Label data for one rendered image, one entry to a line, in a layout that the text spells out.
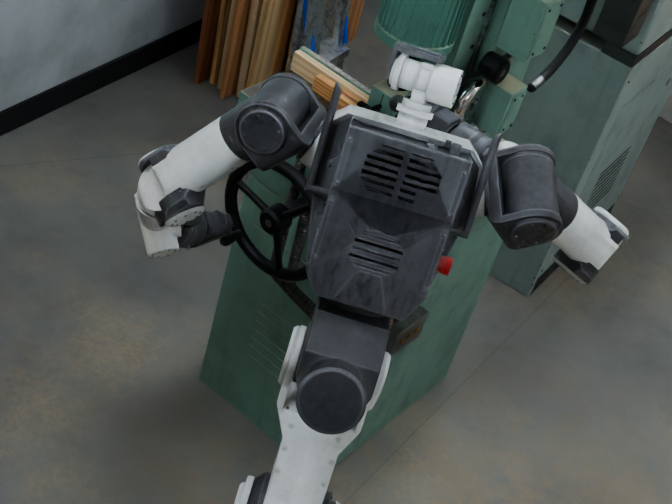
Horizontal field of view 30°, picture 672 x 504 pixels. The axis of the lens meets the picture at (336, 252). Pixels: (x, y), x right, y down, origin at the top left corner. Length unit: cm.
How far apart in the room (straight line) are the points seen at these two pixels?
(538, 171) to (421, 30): 63
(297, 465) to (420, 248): 52
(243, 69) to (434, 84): 240
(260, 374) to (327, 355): 121
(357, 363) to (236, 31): 245
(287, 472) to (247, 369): 100
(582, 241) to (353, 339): 45
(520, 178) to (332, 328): 40
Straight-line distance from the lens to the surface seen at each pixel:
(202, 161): 214
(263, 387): 325
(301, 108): 209
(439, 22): 263
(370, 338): 206
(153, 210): 225
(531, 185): 208
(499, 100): 284
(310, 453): 227
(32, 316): 352
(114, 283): 365
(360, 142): 192
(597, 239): 224
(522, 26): 278
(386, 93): 276
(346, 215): 195
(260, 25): 431
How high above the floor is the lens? 248
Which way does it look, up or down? 39 degrees down
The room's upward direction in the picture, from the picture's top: 17 degrees clockwise
